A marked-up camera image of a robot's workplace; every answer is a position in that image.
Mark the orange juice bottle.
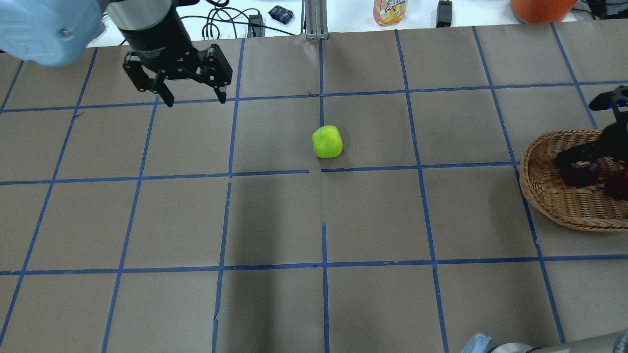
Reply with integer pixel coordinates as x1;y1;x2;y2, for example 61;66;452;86
372;0;408;27

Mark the orange bucket with lid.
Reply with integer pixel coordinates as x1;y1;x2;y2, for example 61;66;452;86
510;0;577;23

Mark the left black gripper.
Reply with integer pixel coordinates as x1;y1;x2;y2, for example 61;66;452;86
116;7;233;107

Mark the small blue checkered pouch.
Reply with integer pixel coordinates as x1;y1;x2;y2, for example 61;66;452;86
268;6;295;25

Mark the wicker basket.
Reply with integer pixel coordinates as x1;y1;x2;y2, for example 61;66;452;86
519;129;628;233

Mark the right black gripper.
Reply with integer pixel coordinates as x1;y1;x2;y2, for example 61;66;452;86
555;110;628;171

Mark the black power adapter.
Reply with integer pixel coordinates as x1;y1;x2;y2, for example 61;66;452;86
435;0;453;27

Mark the red yellow apple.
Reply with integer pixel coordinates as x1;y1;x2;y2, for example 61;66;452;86
604;167;628;201

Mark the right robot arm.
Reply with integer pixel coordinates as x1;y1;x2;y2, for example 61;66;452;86
461;108;627;353

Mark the green apple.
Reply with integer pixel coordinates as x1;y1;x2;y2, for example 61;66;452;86
312;125;343;159

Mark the black cable bundle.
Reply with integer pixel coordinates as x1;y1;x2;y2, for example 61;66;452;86
177;0;299;41

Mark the aluminium frame post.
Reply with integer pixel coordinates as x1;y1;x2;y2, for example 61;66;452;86
301;0;329;40

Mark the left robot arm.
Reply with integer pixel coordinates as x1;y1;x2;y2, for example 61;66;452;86
0;0;233;107

